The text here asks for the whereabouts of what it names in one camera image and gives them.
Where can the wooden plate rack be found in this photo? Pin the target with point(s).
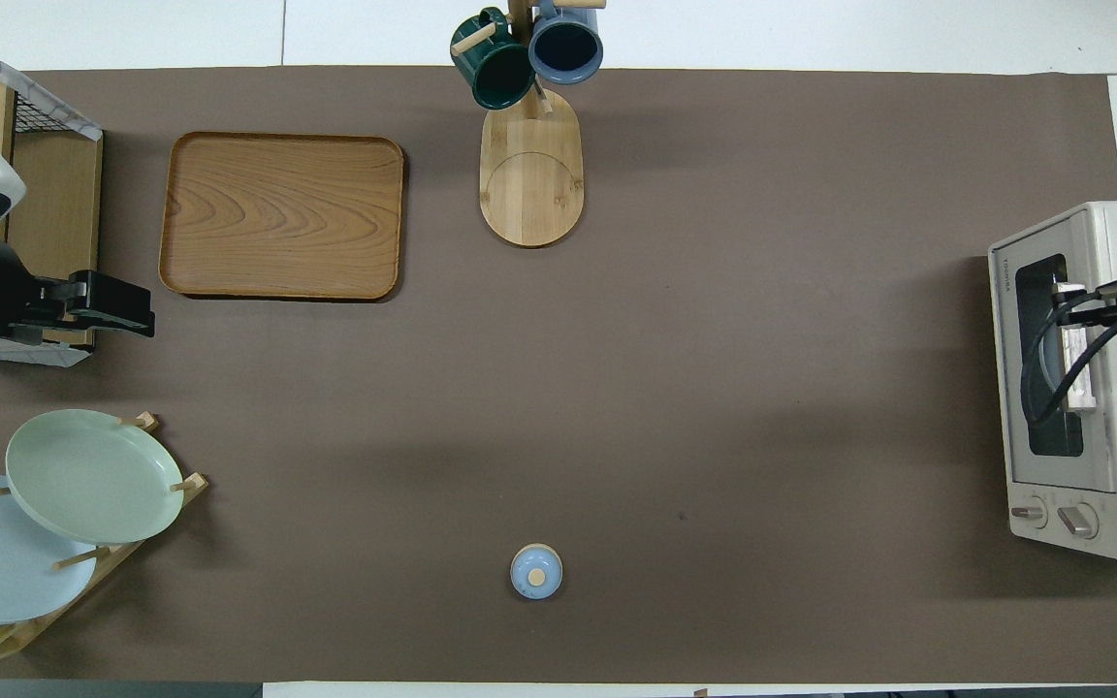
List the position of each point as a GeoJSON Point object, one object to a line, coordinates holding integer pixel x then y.
{"type": "Point", "coordinates": [122, 562]}

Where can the pale green plate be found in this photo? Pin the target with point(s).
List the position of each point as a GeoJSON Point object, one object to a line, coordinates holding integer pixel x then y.
{"type": "Point", "coordinates": [93, 475]}

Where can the silver oven knob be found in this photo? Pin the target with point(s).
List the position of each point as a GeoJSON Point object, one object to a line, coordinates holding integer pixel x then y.
{"type": "Point", "coordinates": [1029, 511]}
{"type": "Point", "coordinates": [1077, 521]}

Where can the brown table mat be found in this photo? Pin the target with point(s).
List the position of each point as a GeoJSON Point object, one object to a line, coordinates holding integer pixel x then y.
{"type": "Point", "coordinates": [714, 388]}

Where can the dark green mug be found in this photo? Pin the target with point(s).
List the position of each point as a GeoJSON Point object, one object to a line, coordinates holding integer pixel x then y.
{"type": "Point", "coordinates": [500, 82]}

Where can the small blue lidded jar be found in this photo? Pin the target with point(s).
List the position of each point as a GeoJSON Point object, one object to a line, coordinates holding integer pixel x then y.
{"type": "Point", "coordinates": [536, 572]}

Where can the wooden serving tray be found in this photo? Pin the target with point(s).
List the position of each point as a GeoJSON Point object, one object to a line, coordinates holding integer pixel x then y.
{"type": "Point", "coordinates": [277, 213]}

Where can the wooden mug tree stand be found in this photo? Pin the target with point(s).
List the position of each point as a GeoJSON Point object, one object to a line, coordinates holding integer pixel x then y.
{"type": "Point", "coordinates": [531, 184]}

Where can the blue mug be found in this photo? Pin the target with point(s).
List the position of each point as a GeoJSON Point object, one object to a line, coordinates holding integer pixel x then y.
{"type": "Point", "coordinates": [566, 48]}

